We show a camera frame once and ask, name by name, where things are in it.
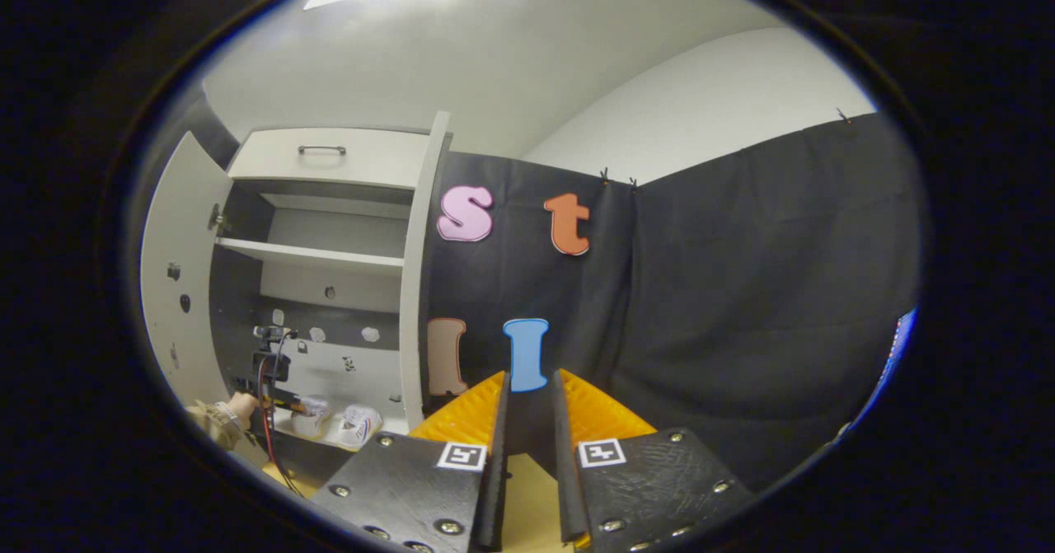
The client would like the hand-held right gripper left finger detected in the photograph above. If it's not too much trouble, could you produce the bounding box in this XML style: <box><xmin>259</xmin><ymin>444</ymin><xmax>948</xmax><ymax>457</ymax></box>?
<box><xmin>309</xmin><ymin>370</ymin><xmax>512</xmax><ymax>553</ymax></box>

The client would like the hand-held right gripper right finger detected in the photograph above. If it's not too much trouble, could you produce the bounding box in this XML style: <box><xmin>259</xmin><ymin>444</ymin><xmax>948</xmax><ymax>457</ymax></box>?
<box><xmin>551</xmin><ymin>368</ymin><xmax>755</xmax><ymax>552</ymax></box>

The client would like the white shoe cabinet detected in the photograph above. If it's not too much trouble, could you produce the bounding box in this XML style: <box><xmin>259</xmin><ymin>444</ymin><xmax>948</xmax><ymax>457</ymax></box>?
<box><xmin>206</xmin><ymin>110</ymin><xmax>452</xmax><ymax>463</ymax></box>

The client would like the white cabinet door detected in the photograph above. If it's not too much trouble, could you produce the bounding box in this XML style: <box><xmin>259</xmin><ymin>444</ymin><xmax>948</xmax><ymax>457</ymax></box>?
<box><xmin>398</xmin><ymin>110</ymin><xmax>452</xmax><ymax>434</ymax></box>
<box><xmin>138</xmin><ymin>130</ymin><xmax>236</xmax><ymax>410</ymax></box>

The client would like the white cabinet shelf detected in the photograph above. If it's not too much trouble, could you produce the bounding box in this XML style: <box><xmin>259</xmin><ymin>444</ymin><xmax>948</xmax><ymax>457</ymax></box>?
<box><xmin>214</xmin><ymin>237</ymin><xmax>406</xmax><ymax>275</ymax></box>

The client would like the white cabinet drawer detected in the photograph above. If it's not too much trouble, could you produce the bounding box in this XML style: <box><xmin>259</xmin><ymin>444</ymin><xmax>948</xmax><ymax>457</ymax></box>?
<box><xmin>227</xmin><ymin>127</ymin><xmax>434</xmax><ymax>190</ymax></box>

